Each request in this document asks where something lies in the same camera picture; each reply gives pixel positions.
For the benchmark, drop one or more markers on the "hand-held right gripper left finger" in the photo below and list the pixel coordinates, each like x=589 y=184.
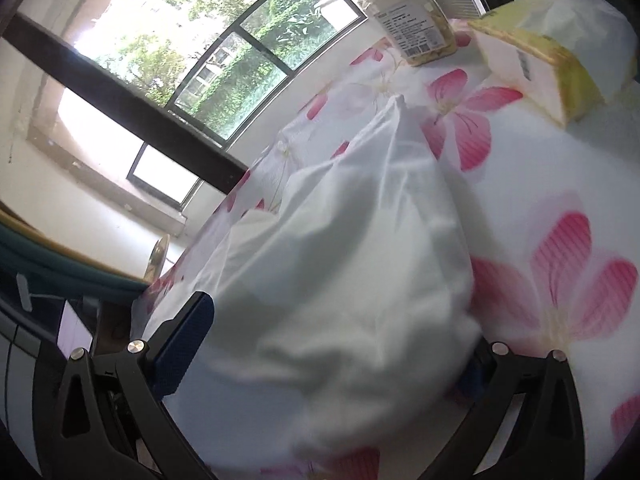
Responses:
x=182 y=345

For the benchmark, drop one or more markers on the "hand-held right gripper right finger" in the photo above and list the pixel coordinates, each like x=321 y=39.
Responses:
x=475 y=380

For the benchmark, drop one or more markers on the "large white garment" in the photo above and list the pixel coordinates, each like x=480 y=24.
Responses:
x=360 y=260

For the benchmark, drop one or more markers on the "tablet with lit screen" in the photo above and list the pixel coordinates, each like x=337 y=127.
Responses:
x=75 y=330

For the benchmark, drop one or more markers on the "teal curtain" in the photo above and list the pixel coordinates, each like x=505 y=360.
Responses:
x=60 y=265

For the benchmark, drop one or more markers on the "white desk lamp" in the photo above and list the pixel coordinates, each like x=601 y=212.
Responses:
x=24 y=287

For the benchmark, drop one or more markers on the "pink floral bed sheet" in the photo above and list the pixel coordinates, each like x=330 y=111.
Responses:
x=525 y=170

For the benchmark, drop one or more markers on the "yellow tissue pack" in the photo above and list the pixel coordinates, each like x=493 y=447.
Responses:
x=545 y=60

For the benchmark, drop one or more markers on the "clear plastic snack jar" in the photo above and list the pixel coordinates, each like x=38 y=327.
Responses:
x=410 y=25

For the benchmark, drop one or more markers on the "black balcony window frame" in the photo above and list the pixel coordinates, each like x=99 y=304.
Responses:
x=291 y=74

